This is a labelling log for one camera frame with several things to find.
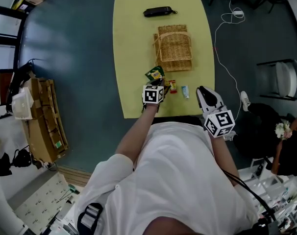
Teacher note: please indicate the white square box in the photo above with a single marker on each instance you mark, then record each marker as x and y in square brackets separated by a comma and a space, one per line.
[21, 104]

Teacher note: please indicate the white dotted board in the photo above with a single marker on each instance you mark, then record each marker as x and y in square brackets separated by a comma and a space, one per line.
[40, 204]

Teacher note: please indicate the long brown cardboard box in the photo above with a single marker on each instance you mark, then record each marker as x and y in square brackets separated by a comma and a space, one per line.
[43, 136]

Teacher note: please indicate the green hand tool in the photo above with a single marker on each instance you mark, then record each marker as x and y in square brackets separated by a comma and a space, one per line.
[73, 188]

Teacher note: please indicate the white storage shelf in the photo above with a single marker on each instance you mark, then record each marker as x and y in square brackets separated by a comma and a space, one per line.
[278, 195]

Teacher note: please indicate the black headset gear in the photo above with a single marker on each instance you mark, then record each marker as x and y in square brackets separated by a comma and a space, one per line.
[2, 165]

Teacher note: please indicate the person's left forearm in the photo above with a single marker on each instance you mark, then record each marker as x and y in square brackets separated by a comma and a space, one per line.
[136, 136]

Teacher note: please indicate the black zip case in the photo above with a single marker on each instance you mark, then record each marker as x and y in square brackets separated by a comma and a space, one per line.
[158, 11]

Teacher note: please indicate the person's white shirt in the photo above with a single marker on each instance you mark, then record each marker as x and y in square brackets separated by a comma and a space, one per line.
[173, 180]

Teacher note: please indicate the black grey device pack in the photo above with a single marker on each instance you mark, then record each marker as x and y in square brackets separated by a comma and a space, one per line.
[266, 227]

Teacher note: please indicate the green yellow snack packet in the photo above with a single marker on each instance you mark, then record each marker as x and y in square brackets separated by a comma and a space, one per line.
[154, 74]

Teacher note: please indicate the wicker basket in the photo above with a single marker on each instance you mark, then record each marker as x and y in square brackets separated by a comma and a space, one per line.
[175, 48]

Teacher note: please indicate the light blue plastic packet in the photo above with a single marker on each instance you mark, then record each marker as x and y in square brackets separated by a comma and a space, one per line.
[185, 92]

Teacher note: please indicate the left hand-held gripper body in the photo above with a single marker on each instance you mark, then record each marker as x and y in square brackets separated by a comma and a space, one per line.
[151, 95]

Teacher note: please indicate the person's right forearm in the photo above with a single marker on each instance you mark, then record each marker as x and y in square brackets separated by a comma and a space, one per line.
[223, 158]

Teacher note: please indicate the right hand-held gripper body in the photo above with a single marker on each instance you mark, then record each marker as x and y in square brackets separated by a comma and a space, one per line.
[219, 124]

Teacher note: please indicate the small red packet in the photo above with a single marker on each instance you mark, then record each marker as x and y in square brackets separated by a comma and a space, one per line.
[173, 86]

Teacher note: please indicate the wooden slat ramp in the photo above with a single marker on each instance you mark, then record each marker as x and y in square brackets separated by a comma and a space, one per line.
[75, 176]

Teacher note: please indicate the grey chair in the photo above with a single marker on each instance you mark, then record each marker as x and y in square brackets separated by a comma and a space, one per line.
[285, 79]

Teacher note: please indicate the white flower bouquet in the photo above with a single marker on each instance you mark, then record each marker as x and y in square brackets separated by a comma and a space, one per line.
[283, 130]

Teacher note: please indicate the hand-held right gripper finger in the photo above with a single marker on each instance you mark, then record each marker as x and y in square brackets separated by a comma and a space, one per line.
[218, 100]
[200, 100]

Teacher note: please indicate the black bag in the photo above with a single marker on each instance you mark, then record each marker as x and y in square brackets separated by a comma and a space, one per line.
[16, 75]

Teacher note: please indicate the white power adapter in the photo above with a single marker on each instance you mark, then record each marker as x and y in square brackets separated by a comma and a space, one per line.
[238, 13]

